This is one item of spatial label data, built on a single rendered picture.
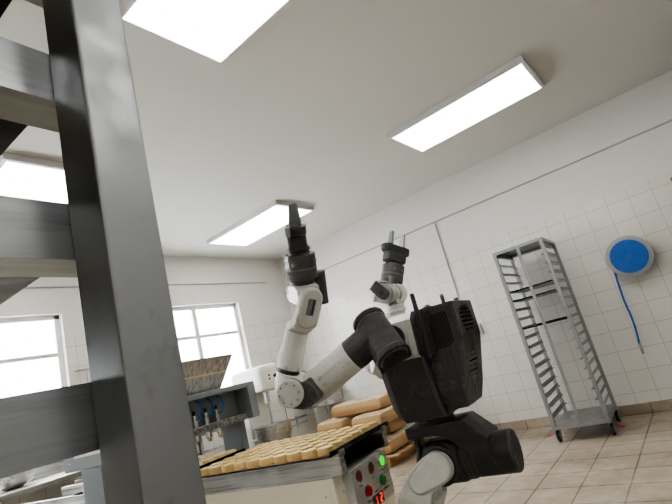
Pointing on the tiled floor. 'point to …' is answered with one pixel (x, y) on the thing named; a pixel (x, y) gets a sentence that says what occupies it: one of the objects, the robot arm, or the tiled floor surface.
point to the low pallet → (401, 454)
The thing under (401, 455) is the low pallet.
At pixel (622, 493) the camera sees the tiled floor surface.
